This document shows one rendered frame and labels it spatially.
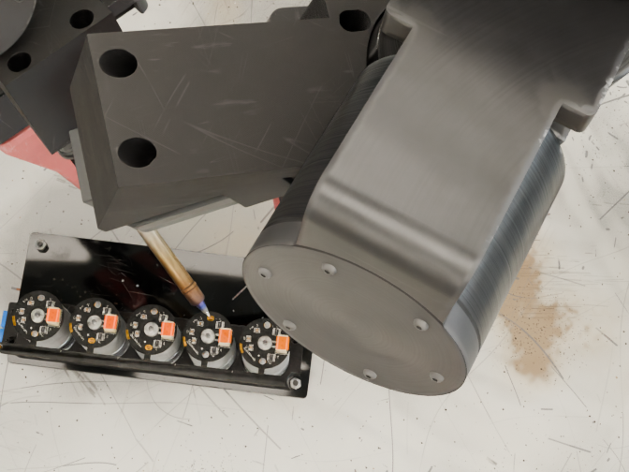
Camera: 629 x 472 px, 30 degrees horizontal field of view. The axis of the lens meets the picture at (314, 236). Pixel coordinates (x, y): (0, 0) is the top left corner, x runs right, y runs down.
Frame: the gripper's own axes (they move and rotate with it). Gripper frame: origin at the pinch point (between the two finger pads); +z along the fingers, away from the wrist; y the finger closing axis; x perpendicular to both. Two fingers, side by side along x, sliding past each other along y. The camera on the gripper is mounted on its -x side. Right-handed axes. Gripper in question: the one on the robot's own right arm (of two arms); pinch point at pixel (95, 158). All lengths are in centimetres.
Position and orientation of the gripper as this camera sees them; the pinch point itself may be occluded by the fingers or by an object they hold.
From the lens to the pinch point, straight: 56.7
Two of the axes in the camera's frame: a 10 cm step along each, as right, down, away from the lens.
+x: -5.6, -5.6, 6.2
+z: 2.6, 5.8, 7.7
